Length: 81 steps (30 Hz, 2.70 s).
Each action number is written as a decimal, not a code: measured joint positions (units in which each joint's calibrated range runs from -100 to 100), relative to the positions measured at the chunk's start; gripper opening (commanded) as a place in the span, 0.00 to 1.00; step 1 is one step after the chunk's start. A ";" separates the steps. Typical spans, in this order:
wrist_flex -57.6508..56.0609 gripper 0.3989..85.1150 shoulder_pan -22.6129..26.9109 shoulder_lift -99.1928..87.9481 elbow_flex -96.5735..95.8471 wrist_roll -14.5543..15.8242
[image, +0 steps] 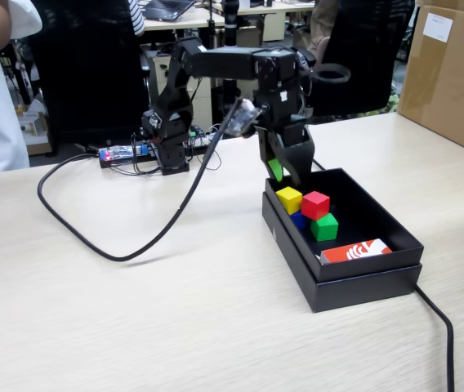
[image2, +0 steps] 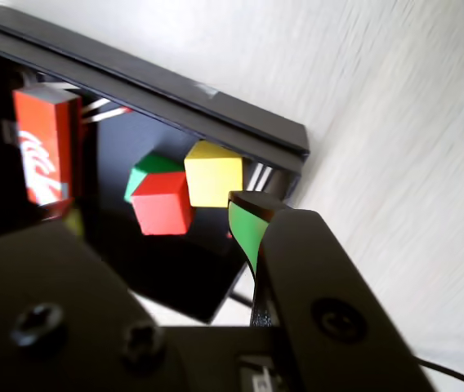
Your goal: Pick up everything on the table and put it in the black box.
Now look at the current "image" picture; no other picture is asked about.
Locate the slim black gripper finger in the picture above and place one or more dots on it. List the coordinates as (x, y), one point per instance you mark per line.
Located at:
(275, 163)

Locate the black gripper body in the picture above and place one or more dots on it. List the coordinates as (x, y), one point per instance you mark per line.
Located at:
(279, 110)

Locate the broad black gripper finger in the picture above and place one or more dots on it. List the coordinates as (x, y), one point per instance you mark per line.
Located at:
(299, 159)

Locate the yellow wooden cube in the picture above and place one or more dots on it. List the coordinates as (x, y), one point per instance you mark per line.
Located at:
(289, 200)

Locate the red wooden cube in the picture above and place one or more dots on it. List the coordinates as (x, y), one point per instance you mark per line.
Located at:
(315, 206)

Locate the blue wooden cube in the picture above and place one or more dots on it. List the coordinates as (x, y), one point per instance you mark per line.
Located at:
(298, 220)

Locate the green wooden cube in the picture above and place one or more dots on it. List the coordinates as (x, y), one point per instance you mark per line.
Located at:
(324, 226)

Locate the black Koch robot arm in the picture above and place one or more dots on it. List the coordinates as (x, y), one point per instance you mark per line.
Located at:
(224, 63)

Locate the black open box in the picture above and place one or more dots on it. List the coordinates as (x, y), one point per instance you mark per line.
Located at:
(358, 292)

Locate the small white wooden box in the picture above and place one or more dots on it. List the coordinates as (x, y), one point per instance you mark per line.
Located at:
(32, 126)

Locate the seated person in shorts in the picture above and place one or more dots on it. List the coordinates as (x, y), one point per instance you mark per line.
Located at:
(322, 24)

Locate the black vertical pole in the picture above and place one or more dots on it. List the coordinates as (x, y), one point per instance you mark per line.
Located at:
(230, 16)

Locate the orange and white matchbox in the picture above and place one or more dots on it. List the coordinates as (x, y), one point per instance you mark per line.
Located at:
(350, 253)

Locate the black office chair with armrest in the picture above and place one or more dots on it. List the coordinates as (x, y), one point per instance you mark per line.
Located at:
(371, 49)

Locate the beige drawer cabinet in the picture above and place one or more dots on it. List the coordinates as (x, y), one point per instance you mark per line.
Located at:
(158, 77)

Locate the beige office desk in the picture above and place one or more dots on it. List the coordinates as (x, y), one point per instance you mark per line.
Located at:
(187, 22)

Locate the open black laptop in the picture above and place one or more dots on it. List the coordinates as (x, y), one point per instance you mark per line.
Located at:
(166, 8)

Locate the controller board with red light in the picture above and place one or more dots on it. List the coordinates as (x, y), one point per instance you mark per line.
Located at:
(121, 153)

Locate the person in striped shirt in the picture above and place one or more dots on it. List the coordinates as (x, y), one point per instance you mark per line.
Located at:
(136, 20)

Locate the brown cardboard carton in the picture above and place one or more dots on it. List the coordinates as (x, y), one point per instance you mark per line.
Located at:
(452, 81)

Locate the wide black office chair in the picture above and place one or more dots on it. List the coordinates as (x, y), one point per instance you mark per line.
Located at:
(89, 73)

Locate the small camera circuit board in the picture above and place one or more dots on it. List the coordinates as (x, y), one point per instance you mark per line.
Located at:
(244, 116)

